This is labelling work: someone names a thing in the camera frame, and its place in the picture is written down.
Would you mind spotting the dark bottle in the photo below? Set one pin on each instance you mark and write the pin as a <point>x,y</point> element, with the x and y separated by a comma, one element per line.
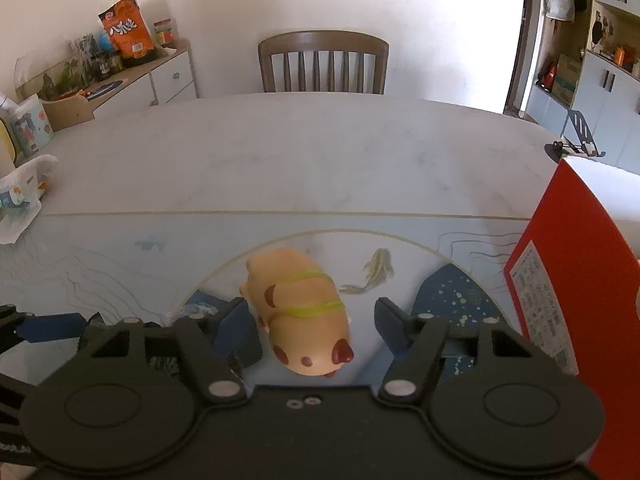
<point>107,64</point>

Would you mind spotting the yellow black-rimmed container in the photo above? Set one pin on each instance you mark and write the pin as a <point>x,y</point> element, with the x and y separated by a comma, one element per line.
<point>6,140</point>

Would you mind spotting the glass fish tank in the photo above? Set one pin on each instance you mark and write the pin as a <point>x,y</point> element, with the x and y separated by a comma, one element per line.
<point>60,72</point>

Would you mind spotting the white paper napkin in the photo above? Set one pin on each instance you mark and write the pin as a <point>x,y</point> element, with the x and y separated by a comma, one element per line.
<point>15,225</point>

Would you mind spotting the colourful stacked jar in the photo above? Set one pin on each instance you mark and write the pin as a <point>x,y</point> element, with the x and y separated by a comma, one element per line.
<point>164,32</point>

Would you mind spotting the white marble desktop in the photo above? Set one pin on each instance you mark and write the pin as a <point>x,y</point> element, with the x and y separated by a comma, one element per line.
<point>300,150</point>

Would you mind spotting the brown wooden chair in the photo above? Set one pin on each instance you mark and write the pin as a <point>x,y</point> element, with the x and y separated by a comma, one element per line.
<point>320,40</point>

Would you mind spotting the light wooden tray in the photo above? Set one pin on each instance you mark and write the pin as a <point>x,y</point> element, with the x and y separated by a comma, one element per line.
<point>67,112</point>

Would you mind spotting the orange snack bag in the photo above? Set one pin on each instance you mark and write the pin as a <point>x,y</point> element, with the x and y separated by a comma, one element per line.
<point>130,30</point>

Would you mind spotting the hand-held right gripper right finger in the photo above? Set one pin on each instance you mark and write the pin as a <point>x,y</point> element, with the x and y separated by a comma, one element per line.
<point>390,325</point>

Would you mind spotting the orange bottle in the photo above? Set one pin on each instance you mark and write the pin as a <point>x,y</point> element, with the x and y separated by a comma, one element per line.
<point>621,55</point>

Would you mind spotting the red toy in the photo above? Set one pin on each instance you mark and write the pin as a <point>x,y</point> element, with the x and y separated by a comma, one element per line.
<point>547,76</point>

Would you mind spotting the white wooden sideboard cabinet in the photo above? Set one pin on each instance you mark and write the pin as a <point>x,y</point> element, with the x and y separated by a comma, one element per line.
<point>170,77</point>

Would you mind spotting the red cardboard shoe box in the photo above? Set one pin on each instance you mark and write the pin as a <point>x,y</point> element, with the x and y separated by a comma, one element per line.
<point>600,270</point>

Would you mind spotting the black phone stand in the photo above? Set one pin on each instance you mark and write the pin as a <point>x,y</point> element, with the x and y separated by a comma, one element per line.
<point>580,132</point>

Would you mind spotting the white tote bag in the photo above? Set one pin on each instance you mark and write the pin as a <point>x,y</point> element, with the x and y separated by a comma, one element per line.
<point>559,6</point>

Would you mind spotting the dark blue round mat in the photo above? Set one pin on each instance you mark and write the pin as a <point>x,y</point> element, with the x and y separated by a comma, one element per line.
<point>104,88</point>

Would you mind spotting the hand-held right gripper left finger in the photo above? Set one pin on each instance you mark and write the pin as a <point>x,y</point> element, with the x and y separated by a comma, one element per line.
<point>240,330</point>

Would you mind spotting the white wooden shelf cabinet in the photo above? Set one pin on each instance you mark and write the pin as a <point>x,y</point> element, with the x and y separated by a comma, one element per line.
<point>600,95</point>

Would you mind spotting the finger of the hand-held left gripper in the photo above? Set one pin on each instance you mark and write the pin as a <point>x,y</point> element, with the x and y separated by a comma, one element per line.
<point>50,326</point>

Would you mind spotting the black hanging ornament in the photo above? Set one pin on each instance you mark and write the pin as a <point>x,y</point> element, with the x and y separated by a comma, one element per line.
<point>599,36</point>

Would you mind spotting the brown door frame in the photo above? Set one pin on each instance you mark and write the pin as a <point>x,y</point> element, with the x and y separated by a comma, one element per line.
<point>522,35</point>

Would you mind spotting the yellow spotted pig toy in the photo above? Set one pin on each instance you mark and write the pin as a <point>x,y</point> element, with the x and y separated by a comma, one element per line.
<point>300,320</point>

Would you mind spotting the crumpled white wrapper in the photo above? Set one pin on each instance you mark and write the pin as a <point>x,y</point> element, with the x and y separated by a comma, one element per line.
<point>25,185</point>

